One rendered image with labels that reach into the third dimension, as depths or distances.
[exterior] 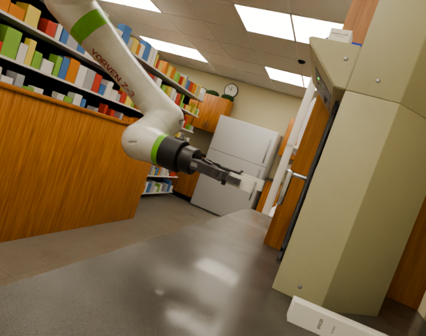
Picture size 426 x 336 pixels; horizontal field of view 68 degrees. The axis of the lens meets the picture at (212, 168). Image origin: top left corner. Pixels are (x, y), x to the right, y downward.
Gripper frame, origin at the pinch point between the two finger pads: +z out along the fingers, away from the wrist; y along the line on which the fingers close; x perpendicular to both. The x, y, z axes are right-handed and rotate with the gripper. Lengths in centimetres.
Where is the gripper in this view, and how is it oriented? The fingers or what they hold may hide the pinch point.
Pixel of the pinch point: (252, 184)
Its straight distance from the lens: 80.7
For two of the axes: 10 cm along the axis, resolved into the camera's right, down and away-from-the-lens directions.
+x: -3.3, 9.4, 0.9
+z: 8.8, 3.4, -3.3
